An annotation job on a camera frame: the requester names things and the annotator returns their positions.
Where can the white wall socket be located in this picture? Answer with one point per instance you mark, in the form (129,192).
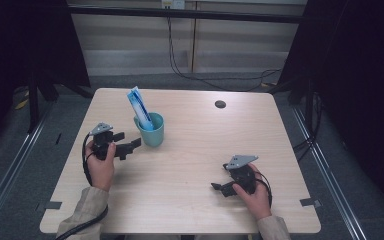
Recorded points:
(173,3)

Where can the grey tape strip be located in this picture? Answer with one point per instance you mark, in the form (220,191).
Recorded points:
(53,205)
(310,202)

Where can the black horizontal bar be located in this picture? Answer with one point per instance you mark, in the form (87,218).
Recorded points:
(186,14)

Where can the metal floor rail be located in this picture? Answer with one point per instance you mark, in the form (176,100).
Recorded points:
(10,176)
(333,186)

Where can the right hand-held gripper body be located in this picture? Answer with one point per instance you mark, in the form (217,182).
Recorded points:
(243,175)

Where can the black curtain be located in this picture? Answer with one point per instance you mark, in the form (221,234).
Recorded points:
(356,83)
(23,40)

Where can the teal cup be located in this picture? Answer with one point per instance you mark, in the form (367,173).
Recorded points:
(153,136)

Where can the blue toothpaste tube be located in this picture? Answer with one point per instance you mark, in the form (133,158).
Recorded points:
(139,106)

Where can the person's left hand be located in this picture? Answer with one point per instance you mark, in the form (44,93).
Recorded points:
(101,170)

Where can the person's right hand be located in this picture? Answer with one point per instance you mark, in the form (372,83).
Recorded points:
(256,200)

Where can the black metal stand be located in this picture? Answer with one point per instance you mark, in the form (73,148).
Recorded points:
(32,103)

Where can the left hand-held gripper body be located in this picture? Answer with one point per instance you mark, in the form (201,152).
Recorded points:
(101,140)

